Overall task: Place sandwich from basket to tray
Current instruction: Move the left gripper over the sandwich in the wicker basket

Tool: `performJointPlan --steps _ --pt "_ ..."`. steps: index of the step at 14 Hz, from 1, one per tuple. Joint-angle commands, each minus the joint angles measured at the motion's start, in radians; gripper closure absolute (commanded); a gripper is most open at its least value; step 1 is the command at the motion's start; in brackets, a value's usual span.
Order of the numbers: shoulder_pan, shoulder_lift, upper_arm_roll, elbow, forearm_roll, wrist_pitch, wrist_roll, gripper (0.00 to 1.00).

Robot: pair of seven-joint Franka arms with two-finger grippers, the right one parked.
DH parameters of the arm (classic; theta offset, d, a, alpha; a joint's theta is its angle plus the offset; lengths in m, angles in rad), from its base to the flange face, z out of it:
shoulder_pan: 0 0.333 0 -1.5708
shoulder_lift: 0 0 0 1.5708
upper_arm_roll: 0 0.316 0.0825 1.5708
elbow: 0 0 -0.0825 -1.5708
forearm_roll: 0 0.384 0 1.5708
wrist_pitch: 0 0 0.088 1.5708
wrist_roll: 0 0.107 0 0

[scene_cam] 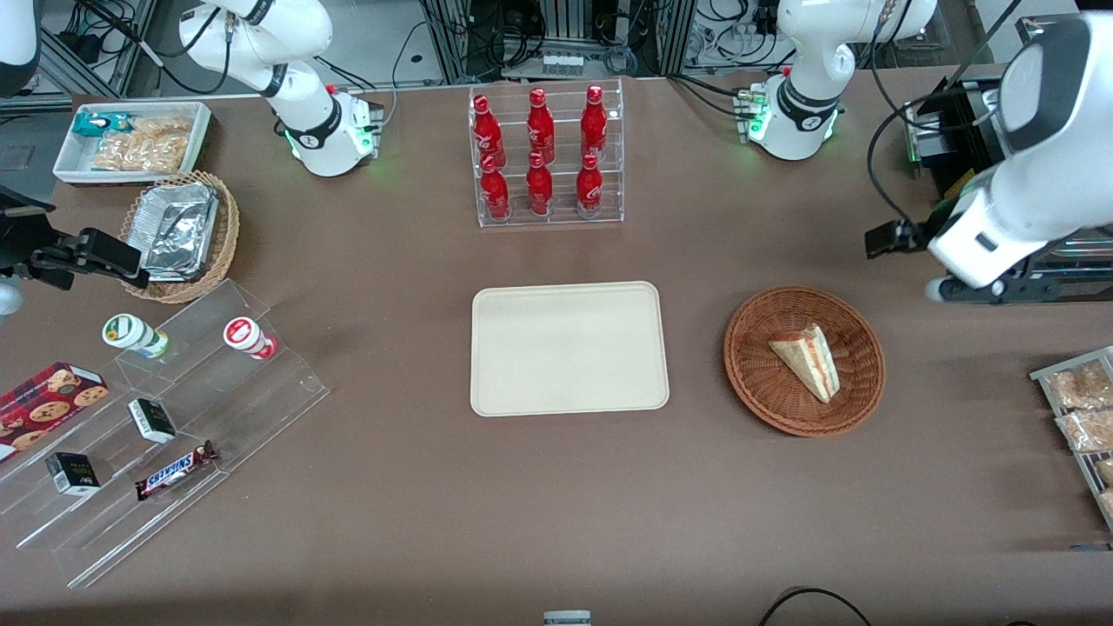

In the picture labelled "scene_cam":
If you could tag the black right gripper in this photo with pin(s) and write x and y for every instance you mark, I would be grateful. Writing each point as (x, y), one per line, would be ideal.
(19, 239)

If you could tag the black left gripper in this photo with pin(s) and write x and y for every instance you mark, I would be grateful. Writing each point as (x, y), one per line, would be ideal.
(915, 235)

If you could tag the triangle sandwich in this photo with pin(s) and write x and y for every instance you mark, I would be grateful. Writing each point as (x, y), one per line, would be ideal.
(809, 356)

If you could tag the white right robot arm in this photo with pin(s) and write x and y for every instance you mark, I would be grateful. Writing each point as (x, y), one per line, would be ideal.
(306, 113)

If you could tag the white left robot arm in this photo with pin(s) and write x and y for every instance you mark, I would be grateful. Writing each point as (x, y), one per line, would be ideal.
(1043, 174)

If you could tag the light wicker basket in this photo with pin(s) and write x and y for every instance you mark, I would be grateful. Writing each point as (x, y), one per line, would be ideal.
(228, 235)

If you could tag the brown wicker basket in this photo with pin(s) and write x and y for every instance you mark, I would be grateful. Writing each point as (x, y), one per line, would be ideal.
(756, 382)

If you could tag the tray of packaged snacks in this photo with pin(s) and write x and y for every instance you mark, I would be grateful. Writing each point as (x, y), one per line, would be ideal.
(1048, 369)

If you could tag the beige plastic tray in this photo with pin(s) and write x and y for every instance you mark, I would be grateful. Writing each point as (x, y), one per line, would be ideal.
(565, 348)

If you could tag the silver foil container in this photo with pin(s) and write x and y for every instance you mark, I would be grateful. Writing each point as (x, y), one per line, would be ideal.
(178, 243)
(169, 193)

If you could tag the green lid yogurt cup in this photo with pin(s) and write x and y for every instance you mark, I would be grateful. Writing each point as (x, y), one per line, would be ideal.
(130, 333)

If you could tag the white rectangular bin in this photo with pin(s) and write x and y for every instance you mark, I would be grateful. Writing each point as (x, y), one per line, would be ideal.
(74, 165)

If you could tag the clear bag of chips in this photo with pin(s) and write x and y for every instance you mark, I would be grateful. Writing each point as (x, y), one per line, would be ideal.
(143, 148)

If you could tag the teal snack packet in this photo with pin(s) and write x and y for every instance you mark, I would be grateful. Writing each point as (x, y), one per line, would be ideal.
(96, 123)

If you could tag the black food warmer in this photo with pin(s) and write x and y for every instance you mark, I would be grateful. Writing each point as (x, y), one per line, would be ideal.
(952, 122)

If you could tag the red lid yogurt cup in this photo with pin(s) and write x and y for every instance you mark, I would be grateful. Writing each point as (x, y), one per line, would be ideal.
(243, 335)

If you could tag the red cookie box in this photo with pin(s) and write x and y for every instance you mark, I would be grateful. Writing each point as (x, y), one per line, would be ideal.
(48, 400)

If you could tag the small black box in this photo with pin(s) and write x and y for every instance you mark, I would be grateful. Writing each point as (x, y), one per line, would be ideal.
(72, 474)
(152, 420)

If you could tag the clear acrylic stepped shelf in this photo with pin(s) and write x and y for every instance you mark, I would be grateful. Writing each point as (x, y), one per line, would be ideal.
(261, 409)

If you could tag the brown Snickers bar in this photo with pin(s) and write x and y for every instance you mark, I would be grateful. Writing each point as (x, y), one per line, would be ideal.
(174, 470)

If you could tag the clear bag of pastry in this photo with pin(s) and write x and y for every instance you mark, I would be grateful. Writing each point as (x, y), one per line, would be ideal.
(1087, 430)
(1078, 387)
(1108, 504)
(1105, 471)

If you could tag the red cola bottle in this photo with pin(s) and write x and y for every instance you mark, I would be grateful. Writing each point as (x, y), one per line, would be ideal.
(495, 193)
(487, 130)
(540, 130)
(539, 187)
(589, 187)
(594, 126)

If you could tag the clear acrylic bottle rack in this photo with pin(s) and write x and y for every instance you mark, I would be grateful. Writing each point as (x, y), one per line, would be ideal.
(565, 222)

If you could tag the grey power strip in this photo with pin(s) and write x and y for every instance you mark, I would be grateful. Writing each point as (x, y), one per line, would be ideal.
(563, 63)

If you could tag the grey box at table edge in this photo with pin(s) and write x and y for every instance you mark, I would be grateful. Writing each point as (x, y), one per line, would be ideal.
(567, 618)

